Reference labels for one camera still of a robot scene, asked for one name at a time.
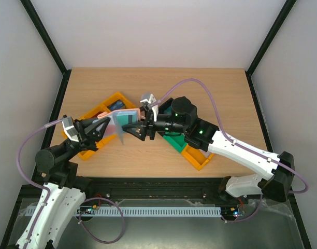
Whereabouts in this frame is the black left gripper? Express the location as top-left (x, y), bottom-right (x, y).
top-left (61, 114), bottom-right (110, 162)

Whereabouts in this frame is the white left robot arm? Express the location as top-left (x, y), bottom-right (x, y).
top-left (14, 116), bottom-right (111, 248)

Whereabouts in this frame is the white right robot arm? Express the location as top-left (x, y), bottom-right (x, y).
top-left (122, 96), bottom-right (295, 203)

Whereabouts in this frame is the blue card stack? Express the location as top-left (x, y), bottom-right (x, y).
top-left (107, 100), bottom-right (125, 112)

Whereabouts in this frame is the black storage bin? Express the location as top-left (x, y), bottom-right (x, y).
top-left (156, 98), bottom-right (174, 122)

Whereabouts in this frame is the yellow triple storage bin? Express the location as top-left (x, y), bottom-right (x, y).
top-left (60, 91), bottom-right (137, 161)

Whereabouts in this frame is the green storage bin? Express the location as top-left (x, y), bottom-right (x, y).
top-left (163, 133), bottom-right (187, 153)

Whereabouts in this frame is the yellow single storage bin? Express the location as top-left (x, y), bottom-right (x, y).
top-left (181, 145), bottom-right (214, 171)

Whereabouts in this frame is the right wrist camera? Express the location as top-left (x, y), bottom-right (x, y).
top-left (140, 92), bottom-right (159, 122)

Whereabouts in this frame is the purple floor cable loop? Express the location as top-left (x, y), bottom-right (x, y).
top-left (77, 197), bottom-right (125, 243)

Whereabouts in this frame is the white slotted cable duct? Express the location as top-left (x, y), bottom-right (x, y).
top-left (72, 206), bottom-right (222, 217)

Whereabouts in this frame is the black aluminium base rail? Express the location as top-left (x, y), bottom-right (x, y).
top-left (18, 177), bottom-right (294, 205)

